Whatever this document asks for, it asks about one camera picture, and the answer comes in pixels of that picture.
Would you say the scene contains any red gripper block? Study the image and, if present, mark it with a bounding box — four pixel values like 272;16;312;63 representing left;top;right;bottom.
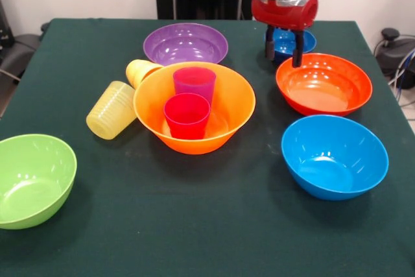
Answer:
250;0;320;69

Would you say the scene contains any large orange plastic bowl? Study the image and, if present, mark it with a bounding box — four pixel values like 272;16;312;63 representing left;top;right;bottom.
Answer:
133;61;257;156

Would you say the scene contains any purple plastic cup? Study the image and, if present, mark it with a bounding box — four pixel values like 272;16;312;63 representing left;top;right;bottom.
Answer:
172;66;217;106

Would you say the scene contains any pink plastic cup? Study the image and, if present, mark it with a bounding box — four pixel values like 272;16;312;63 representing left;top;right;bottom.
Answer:
163;92;211;140

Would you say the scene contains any small dark blue bowl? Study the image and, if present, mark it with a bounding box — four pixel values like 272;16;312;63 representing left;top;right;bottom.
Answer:
264;28;317;66

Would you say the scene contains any red plastic bowl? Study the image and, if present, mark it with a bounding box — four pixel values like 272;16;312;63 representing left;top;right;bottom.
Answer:
276;53;374;117

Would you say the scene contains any purple plastic bowl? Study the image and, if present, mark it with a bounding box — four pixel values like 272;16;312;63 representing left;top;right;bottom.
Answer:
143;23;229;66

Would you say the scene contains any black office chair base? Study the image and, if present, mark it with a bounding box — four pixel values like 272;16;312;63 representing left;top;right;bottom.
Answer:
373;27;415;77

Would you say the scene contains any light blue plastic bowl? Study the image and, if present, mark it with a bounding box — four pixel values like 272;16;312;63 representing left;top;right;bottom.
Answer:
281;114;390;202

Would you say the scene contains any yellow plastic cup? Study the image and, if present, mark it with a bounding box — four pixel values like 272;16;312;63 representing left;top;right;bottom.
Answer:
125;59;163;91

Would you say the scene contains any pale yellow ribbed cup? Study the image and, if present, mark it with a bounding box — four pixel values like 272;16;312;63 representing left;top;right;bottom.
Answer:
86;80;138;141

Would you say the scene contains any dark green table cloth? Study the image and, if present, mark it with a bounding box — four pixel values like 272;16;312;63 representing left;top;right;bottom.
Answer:
0;18;415;277

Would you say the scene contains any grey office chair base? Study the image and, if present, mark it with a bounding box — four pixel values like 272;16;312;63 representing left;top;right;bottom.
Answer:
0;32;33;80

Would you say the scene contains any green plastic bowl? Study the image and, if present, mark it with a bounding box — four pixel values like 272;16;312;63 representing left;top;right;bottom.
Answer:
0;133;78;230

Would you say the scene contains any tangle of floor cables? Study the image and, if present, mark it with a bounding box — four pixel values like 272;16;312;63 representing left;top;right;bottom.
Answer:
387;48;415;108

